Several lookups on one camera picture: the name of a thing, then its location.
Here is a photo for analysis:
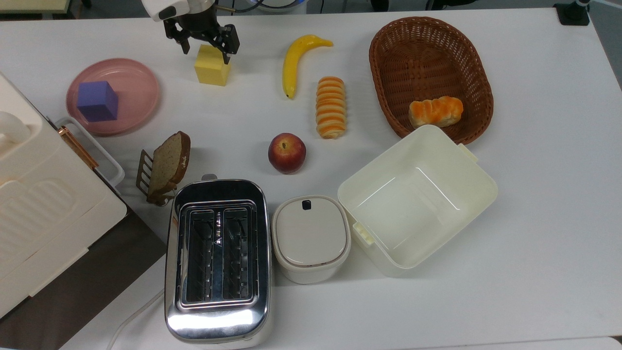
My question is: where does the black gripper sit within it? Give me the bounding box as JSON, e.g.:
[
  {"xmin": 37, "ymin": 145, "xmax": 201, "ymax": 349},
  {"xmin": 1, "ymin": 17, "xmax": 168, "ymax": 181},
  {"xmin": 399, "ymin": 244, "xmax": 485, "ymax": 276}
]
[{"xmin": 163, "ymin": 9, "xmax": 241, "ymax": 65}]

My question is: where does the yellow foam cube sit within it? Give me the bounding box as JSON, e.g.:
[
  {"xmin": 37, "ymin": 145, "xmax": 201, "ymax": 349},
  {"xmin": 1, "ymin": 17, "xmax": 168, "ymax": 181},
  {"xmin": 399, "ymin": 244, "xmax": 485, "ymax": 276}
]
[{"xmin": 194, "ymin": 44, "xmax": 231, "ymax": 87}]

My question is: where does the purple foam cube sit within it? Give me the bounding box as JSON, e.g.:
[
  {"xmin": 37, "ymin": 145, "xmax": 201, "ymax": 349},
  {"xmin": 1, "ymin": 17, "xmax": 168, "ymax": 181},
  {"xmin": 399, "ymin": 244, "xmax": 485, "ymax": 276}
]
[{"xmin": 77, "ymin": 81, "xmax": 119, "ymax": 122}]

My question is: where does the pink plate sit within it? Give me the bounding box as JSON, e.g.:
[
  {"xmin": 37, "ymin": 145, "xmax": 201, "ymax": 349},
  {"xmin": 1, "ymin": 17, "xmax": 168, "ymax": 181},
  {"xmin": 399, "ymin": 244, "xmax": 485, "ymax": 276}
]
[{"xmin": 66, "ymin": 58, "xmax": 160, "ymax": 137}]

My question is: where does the yellow banana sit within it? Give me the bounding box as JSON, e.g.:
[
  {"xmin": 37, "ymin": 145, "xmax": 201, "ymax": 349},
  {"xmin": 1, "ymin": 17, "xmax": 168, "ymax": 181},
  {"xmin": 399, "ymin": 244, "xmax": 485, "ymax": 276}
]
[{"xmin": 282, "ymin": 34, "xmax": 334, "ymax": 100}]

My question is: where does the bread slice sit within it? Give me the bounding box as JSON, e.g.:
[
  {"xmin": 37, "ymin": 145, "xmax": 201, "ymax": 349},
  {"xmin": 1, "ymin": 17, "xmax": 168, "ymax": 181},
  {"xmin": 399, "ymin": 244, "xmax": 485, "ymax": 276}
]
[{"xmin": 147, "ymin": 131, "xmax": 191, "ymax": 200}]

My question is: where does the red apple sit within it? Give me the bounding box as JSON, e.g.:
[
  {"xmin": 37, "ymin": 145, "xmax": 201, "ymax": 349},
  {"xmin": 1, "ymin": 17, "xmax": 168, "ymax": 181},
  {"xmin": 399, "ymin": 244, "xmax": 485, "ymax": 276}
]
[{"xmin": 268, "ymin": 133, "xmax": 307, "ymax": 175}]

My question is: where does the orange striped bread roll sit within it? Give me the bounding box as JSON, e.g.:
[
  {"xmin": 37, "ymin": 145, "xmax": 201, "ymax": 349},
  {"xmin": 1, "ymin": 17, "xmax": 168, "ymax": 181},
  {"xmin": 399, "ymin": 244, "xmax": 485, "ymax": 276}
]
[{"xmin": 315, "ymin": 76, "xmax": 347, "ymax": 139}]

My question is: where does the brown wicker basket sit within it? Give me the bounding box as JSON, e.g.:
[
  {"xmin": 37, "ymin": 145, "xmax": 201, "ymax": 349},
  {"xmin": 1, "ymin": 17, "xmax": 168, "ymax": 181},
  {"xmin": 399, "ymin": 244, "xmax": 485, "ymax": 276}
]
[{"xmin": 369, "ymin": 17, "xmax": 494, "ymax": 145}]

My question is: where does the small white lidded trash can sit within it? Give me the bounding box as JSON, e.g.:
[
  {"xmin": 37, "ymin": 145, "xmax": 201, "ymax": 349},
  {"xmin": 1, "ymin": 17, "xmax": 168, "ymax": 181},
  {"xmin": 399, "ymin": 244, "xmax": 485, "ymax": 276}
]
[{"xmin": 271, "ymin": 195, "xmax": 352, "ymax": 284}]

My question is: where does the cream toy cabinet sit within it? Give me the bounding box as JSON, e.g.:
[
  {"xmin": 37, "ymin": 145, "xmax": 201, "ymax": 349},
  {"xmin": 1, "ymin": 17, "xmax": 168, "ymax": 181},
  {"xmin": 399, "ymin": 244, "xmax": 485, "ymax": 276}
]
[{"xmin": 0, "ymin": 72, "xmax": 128, "ymax": 319}]

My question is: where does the orange glazed twisted bread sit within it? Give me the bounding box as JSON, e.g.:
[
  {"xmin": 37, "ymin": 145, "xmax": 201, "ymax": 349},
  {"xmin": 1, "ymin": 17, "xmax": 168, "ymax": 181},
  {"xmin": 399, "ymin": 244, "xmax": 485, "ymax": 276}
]
[{"xmin": 408, "ymin": 96, "xmax": 464, "ymax": 128}]

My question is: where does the cream square plastic bin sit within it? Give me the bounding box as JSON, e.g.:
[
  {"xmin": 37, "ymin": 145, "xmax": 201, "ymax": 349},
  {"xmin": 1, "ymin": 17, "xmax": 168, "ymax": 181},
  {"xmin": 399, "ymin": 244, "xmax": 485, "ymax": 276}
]
[{"xmin": 337, "ymin": 124, "xmax": 499, "ymax": 278}]

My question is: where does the cream chrome toaster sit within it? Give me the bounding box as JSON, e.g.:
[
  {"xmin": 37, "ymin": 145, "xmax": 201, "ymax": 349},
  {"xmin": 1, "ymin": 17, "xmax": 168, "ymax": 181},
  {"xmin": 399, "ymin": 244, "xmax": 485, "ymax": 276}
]
[{"xmin": 164, "ymin": 174, "xmax": 273, "ymax": 347}]

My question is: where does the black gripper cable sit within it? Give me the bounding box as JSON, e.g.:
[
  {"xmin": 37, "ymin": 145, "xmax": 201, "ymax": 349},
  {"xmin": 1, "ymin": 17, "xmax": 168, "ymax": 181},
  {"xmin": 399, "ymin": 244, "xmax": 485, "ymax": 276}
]
[{"xmin": 215, "ymin": 2, "xmax": 258, "ymax": 14}]

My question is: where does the white box handle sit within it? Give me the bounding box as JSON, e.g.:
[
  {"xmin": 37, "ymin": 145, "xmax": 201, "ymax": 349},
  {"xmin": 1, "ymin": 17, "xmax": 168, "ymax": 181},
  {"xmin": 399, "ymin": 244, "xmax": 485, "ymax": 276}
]
[{"xmin": 55, "ymin": 117, "xmax": 125, "ymax": 196}]

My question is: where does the copper cabinet door handle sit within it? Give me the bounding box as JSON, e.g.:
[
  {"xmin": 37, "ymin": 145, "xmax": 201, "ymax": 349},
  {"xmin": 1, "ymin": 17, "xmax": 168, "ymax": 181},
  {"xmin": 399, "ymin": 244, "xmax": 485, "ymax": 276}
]
[{"xmin": 58, "ymin": 125, "xmax": 99, "ymax": 170}]

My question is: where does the white toaster power cable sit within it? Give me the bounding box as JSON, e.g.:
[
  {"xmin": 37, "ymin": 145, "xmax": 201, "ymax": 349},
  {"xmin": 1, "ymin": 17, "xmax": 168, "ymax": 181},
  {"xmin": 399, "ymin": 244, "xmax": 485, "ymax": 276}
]
[{"xmin": 106, "ymin": 289, "xmax": 166, "ymax": 350}]

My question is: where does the black table clamp mount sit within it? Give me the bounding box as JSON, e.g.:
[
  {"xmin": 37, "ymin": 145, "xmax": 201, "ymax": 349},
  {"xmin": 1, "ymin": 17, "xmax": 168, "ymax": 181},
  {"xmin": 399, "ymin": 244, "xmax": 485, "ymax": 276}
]
[{"xmin": 554, "ymin": 0, "xmax": 591, "ymax": 26}]

